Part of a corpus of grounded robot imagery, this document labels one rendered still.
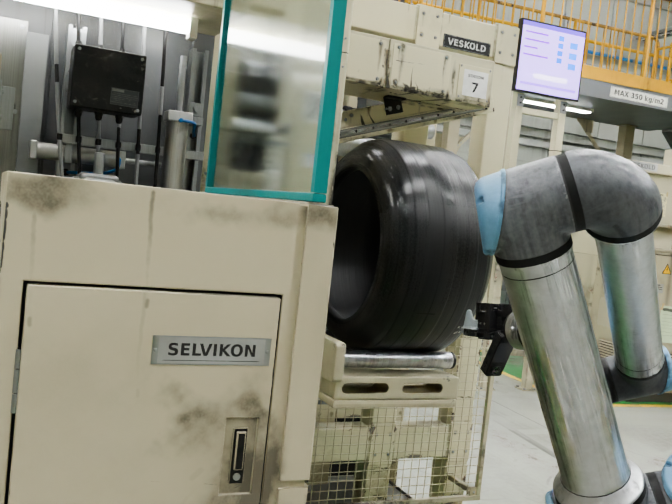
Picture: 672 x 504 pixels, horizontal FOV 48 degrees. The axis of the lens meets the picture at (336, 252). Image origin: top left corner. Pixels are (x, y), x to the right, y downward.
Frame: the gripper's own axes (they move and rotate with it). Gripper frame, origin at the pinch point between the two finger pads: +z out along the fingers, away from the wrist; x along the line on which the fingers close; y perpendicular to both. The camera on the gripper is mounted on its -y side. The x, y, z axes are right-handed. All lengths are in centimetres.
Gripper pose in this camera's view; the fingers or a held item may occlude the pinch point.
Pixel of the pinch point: (465, 332)
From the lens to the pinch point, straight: 183.3
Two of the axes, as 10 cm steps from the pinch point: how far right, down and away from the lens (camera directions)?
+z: -4.2, 0.3, 9.1
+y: 0.6, -10.0, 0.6
